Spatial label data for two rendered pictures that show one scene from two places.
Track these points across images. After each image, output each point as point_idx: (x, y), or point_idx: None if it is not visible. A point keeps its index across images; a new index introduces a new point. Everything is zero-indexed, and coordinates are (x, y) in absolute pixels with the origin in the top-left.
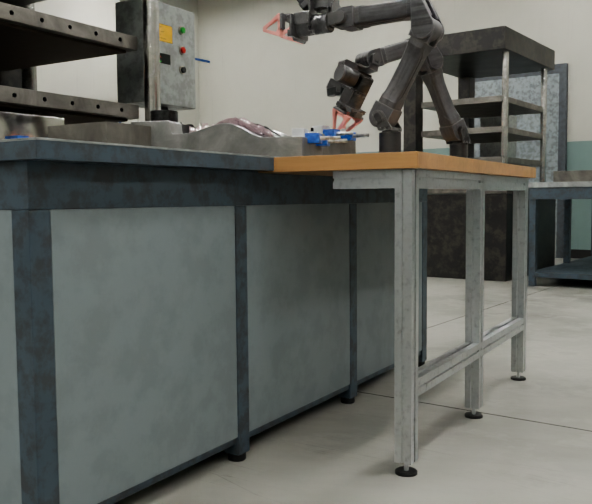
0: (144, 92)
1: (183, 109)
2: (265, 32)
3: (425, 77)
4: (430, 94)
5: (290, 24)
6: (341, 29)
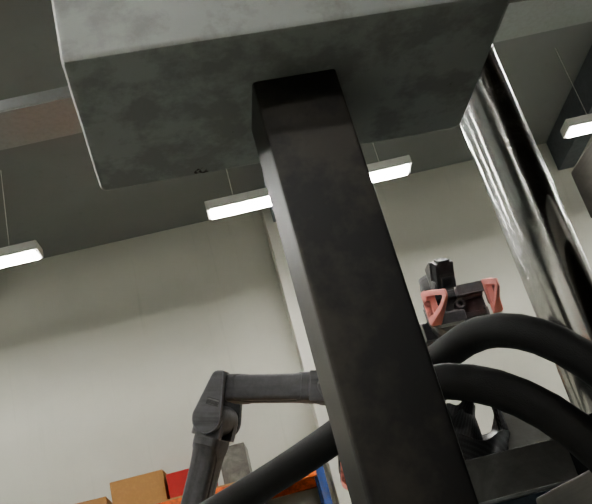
0: (537, 146)
1: (125, 154)
2: (499, 289)
3: (221, 445)
4: (210, 476)
5: (483, 301)
6: (430, 340)
